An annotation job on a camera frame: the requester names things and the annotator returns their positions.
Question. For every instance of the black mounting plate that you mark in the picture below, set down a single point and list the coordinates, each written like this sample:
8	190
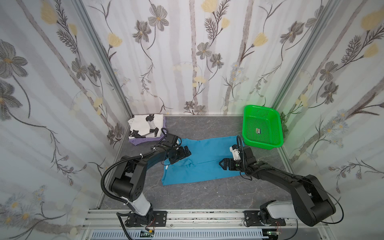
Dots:
252	217
152	219

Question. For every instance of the teal blue t-shirt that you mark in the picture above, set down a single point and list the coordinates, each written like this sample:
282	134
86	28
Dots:
203	164

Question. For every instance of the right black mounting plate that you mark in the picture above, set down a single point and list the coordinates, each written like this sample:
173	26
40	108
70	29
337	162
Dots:
252	217

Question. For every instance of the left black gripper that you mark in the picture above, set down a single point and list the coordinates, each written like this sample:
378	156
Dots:
181	153

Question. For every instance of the white slotted cable duct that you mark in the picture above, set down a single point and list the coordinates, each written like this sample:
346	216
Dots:
199	234

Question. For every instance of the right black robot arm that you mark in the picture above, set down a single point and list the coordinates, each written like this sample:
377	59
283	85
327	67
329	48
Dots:
310	202

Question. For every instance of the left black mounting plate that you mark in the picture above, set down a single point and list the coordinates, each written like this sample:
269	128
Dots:
152	219

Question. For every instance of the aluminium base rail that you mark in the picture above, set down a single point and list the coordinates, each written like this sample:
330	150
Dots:
185	219

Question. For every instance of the green plastic basket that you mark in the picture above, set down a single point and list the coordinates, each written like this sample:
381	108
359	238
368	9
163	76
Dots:
262	127

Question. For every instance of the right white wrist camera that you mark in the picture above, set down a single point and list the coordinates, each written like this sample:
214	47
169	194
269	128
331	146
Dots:
235	152

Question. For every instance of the purple folded t-shirt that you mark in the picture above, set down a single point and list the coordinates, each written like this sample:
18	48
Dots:
147	140

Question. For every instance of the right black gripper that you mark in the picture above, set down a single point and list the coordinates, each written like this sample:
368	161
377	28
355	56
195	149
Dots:
229	163

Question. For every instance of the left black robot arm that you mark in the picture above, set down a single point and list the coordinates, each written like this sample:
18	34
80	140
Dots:
124	181

